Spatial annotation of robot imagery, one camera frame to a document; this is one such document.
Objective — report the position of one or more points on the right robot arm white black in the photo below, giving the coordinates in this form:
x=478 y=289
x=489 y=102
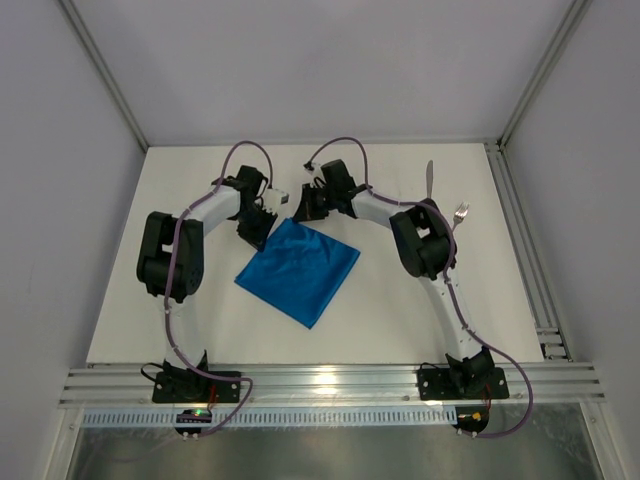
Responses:
x=427 y=252

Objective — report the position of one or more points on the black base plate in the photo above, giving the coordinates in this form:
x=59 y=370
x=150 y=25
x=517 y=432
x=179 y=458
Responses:
x=440 y=383
x=184 y=386

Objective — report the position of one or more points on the silver fork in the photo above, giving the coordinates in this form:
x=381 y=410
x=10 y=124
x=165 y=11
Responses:
x=460 y=214

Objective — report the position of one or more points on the silver table knife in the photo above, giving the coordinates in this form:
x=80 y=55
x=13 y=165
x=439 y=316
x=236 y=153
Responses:
x=429 y=178

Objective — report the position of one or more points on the blue cloth napkin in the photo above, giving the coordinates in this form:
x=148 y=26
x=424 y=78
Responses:
x=299 y=271

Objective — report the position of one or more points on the black connector box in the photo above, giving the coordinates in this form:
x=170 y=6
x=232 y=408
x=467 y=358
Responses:
x=472 y=423
x=192 y=422

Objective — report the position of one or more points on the left black connector box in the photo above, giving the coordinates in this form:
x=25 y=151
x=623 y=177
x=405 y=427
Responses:
x=192 y=422

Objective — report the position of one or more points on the right black connector box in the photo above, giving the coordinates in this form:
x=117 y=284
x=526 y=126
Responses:
x=472 y=423

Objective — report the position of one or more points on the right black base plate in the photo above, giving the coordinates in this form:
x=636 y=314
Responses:
x=440 y=383

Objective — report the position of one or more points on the left aluminium frame post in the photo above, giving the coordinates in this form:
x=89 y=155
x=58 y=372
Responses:
x=80 y=30

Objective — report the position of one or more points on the slotted grey cable duct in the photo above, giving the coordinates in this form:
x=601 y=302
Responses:
x=276 y=417

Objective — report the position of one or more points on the aluminium front rail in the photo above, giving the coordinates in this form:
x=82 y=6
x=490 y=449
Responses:
x=325 y=385

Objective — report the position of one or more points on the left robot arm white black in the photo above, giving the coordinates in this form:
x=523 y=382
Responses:
x=171 y=266

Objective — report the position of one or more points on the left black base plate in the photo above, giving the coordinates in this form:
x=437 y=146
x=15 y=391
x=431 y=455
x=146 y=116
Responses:
x=184 y=386

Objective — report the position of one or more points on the right aluminium frame post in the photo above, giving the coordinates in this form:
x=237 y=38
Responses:
x=552 y=53

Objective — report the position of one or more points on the right aluminium side rail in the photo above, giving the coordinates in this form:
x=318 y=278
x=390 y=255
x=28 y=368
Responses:
x=553 y=344

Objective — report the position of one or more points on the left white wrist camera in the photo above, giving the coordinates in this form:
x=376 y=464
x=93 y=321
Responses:
x=273 y=199

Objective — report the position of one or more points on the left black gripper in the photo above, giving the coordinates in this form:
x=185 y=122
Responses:
x=257 y=222

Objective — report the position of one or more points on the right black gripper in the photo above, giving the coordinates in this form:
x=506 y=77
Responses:
x=310 y=204

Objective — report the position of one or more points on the aluminium frame post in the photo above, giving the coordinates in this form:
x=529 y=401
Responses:
x=80 y=30
x=552 y=53

